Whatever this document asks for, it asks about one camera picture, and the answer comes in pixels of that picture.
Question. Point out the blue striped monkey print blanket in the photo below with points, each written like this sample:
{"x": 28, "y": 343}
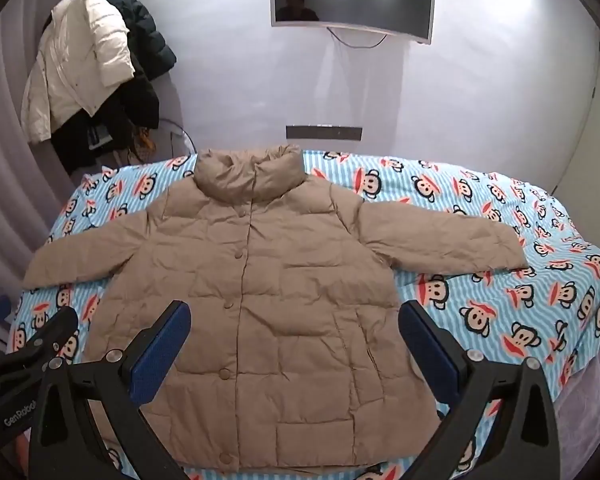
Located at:
{"x": 480, "y": 260}

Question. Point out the pink bed mattress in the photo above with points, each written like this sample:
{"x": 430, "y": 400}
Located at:
{"x": 592, "y": 410}

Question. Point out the person's left forearm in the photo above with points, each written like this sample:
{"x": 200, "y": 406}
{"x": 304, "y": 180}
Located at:
{"x": 20, "y": 462}

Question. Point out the orange patterned bag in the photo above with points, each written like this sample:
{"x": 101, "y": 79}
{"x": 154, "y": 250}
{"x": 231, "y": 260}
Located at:
{"x": 142, "y": 142}

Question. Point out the dark green puffer jacket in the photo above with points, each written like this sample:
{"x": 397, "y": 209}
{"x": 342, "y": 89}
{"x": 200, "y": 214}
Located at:
{"x": 140, "y": 30}

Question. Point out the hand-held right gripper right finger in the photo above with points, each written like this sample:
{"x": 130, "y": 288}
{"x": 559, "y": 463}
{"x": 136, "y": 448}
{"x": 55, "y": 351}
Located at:
{"x": 430, "y": 355}

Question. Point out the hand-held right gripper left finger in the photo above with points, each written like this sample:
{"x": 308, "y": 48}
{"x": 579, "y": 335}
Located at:
{"x": 160, "y": 355}

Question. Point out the tan puffer jacket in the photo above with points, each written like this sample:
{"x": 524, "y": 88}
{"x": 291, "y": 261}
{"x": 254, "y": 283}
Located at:
{"x": 260, "y": 280}

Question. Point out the grey curtain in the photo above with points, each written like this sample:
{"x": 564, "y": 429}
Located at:
{"x": 10, "y": 170}

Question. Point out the white puffer jacket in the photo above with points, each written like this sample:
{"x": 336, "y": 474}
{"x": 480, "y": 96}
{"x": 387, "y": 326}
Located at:
{"x": 75, "y": 65}

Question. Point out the black wall strip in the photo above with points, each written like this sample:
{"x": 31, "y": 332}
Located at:
{"x": 324, "y": 132}

